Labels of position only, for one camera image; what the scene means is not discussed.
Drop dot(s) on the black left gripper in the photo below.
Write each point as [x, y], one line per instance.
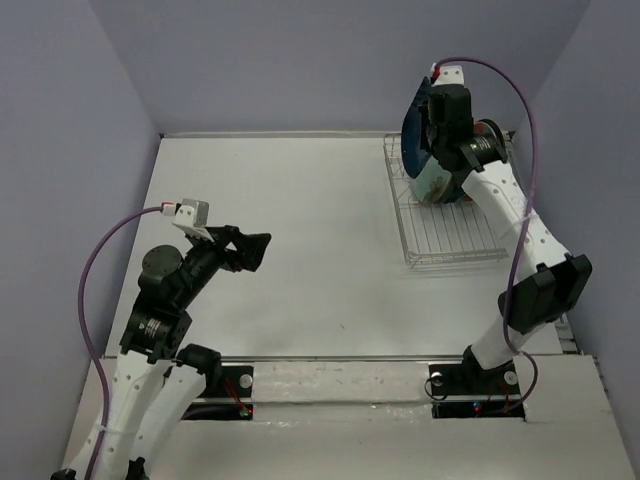
[251, 247]

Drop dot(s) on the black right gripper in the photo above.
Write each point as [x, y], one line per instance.
[429, 110]

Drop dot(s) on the cream plate with metallic rim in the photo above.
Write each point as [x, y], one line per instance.
[488, 124]

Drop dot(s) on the navy blue leaf-shaped dish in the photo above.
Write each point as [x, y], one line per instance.
[414, 158]

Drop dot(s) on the light green flower plate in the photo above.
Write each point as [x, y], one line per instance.
[421, 185]

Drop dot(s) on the small dark teal round plate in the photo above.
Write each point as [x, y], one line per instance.
[441, 190]

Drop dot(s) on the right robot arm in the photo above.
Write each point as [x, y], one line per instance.
[546, 280]

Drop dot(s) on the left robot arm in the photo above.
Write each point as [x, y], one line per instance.
[157, 377]

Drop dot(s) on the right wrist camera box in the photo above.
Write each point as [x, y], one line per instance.
[446, 75]

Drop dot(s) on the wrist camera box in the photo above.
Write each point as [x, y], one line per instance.
[191, 217]
[446, 75]

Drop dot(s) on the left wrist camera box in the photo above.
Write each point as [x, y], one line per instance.
[191, 217]

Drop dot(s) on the metal wire dish rack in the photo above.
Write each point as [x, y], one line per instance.
[437, 237]

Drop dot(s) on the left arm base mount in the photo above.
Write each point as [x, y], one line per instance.
[227, 399]

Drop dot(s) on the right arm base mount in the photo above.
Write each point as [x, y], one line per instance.
[454, 396]

